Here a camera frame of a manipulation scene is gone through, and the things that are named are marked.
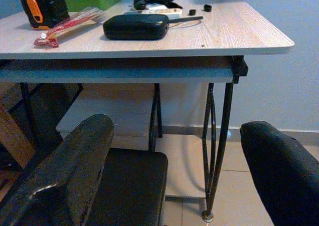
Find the small black clip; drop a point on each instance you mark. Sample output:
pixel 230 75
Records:
pixel 192 12
pixel 207 7

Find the small white box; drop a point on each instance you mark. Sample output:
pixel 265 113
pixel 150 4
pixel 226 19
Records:
pixel 155 6

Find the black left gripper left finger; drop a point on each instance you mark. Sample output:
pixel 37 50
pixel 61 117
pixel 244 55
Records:
pixel 74 161

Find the light wood desk black frame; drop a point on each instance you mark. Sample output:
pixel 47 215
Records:
pixel 224 31

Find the orange and black container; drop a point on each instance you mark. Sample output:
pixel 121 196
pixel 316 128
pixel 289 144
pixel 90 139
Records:
pixel 42 6

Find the black padded stool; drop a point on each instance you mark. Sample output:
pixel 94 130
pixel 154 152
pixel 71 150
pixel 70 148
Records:
pixel 134 186

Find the brown wooden furniture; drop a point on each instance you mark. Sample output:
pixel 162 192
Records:
pixel 12 136

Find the red packaged item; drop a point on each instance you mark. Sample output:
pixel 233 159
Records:
pixel 67 25

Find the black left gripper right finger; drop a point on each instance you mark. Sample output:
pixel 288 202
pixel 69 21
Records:
pixel 281 171

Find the black hard case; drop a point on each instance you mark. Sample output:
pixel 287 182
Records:
pixel 135 26

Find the white remote control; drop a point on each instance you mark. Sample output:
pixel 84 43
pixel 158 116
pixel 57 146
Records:
pixel 164 11

